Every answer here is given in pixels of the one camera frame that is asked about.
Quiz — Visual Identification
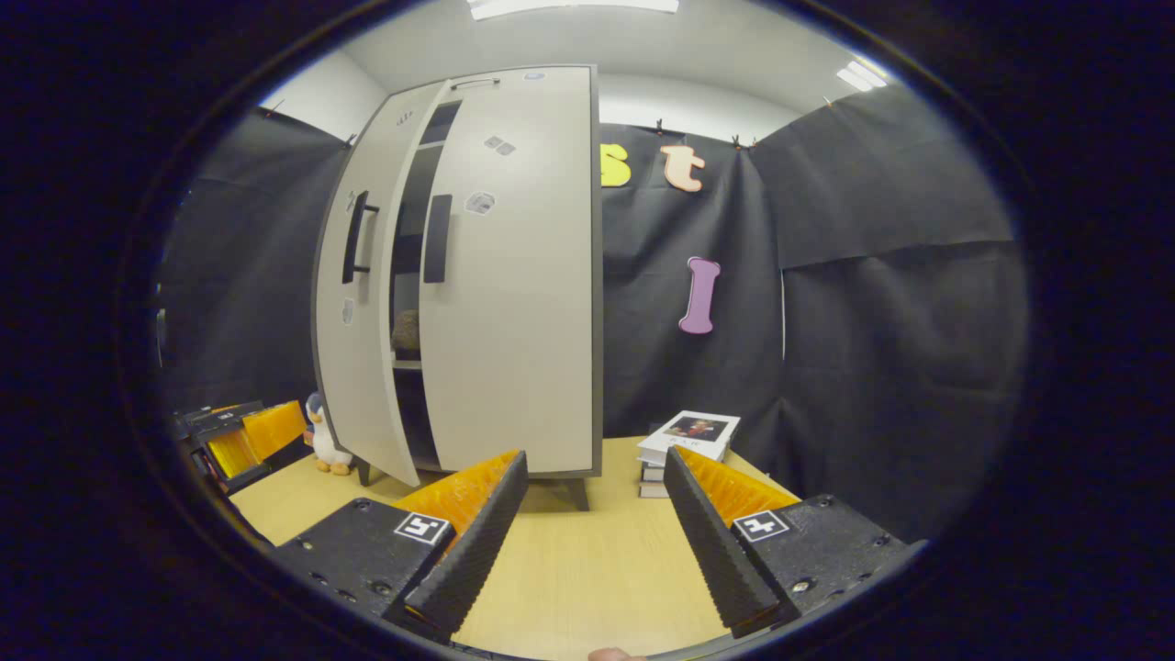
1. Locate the ceiling light panel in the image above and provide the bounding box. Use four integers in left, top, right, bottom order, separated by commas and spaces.
837, 60, 890, 94
468, 0, 680, 22

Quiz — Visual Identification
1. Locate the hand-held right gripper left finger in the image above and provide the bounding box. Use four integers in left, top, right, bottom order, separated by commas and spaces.
271, 450, 530, 642

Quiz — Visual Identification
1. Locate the grey shoe cabinet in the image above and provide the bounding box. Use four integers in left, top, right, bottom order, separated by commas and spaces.
310, 64, 605, 511

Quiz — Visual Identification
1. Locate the brown fuzzy shoe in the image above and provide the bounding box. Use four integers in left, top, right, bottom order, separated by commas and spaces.
392, 309, 422, 361

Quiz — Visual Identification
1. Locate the penguin plush toy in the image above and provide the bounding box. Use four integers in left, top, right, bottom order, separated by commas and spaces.
305, 393, 355, 476

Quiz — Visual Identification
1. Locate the grey cabinet door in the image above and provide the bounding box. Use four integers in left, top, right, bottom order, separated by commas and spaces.
310, 81, 453, 487
418, 92, 598, 476

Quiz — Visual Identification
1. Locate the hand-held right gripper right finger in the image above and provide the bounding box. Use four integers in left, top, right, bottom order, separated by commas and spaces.
664, 445, 924, 639

